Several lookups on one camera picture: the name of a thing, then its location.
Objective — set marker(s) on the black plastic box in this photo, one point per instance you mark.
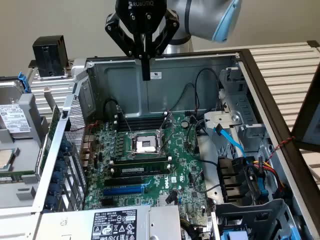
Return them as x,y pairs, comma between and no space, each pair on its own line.
50,55

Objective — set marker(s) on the round coin cell battery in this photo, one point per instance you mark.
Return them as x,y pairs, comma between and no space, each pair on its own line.
185,124

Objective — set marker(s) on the grey power supply unit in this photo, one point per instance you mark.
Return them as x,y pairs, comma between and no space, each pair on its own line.
75,225

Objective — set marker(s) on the green Dell motherboard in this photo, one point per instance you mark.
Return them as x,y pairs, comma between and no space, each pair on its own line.
180,147

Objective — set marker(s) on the small silver heat sink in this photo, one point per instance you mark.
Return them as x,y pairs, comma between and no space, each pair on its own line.
166,200

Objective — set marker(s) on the blue plastic drive latch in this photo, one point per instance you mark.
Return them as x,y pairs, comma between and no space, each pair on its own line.
263,190

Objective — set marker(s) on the blue disk caddy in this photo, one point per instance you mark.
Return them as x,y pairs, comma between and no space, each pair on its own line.
25,82

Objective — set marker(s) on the metal socket cover frame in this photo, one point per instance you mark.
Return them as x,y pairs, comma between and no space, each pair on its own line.
167,125

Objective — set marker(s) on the dark framed panel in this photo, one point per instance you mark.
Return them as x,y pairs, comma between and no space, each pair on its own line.
306,117

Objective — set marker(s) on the long black expansion slot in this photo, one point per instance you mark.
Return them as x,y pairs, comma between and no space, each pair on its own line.
122,181

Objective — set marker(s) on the grey perforated drive cage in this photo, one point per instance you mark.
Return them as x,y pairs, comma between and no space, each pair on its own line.
250,215

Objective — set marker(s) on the black RAM slot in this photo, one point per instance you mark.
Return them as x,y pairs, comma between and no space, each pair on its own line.
140,163
140,129
140,119
140,123
140,126
140,159

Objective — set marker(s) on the silver hard disk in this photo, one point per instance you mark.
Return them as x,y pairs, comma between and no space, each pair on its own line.
12,117

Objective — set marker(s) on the metal port block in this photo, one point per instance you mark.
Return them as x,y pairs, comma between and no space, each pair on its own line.
88,150

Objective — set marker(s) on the blue slot latch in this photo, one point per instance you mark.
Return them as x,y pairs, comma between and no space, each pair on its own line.
66,147
51,202
56,189
61,165
59,176

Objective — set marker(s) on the green RAM stick white label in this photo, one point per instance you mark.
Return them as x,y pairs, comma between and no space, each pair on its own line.
15,173

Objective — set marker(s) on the open metal PC case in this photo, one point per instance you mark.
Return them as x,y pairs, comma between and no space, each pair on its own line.
175,82

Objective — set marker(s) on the black table end cap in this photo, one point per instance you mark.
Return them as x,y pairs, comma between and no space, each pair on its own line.
313,45

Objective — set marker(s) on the silver disk bay cage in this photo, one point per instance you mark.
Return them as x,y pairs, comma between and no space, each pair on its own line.
240,120

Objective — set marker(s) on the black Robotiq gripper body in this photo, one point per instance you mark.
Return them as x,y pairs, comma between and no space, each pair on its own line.
140,15

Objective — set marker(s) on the blue expansion slot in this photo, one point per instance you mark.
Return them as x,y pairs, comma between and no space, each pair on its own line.
123,190

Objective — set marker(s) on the silver CPU socket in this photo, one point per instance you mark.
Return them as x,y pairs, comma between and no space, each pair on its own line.
143,145

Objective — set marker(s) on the short black expansion slot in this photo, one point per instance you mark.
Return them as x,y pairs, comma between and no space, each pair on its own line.
107,202

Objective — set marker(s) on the thin metal locking lever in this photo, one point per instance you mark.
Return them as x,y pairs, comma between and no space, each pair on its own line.
124,121

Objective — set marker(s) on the silver CPU green edge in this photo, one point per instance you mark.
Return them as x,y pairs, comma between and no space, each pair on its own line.
6,158

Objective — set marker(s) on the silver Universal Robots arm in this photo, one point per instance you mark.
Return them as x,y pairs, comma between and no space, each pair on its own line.
200,17

